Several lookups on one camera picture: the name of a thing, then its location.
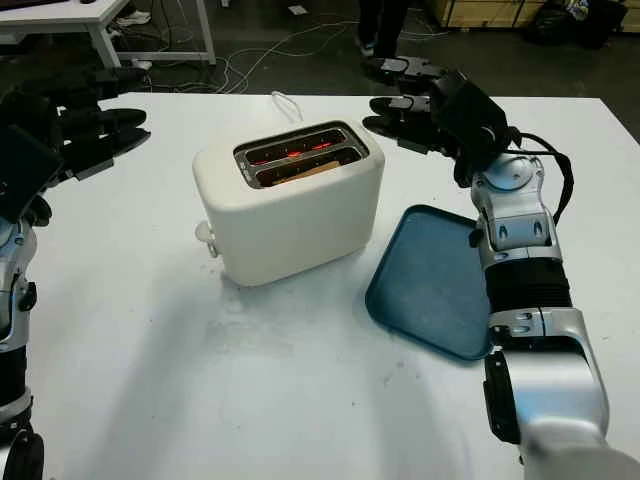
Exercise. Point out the person in dark trousers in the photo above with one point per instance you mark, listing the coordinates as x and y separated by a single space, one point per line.
380 25

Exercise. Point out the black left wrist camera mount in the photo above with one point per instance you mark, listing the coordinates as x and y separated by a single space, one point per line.
22 167

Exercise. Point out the white desk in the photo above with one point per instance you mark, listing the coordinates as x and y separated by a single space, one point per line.
75 12

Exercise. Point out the white two-slot toaster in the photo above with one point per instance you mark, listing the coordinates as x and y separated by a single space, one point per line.
295 225

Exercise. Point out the blue plastic tray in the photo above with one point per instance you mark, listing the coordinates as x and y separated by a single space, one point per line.
430 285

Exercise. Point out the black garbage bag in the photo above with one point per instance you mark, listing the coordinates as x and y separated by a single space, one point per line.
575 22

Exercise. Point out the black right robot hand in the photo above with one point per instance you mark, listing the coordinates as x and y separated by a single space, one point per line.
415 70

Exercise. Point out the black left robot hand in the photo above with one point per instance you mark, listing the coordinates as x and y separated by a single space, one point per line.
100 122

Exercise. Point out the brown toast slice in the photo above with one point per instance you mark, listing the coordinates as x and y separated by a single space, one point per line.
310 171

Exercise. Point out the white sneaker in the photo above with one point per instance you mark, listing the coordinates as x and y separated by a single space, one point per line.
134 17

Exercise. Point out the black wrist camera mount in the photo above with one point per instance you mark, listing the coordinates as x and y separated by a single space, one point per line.
22 167
475 105

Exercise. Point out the translucent toaster knob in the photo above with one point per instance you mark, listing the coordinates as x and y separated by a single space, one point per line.
205 235

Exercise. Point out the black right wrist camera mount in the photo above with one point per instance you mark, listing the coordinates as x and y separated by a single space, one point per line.
475 105

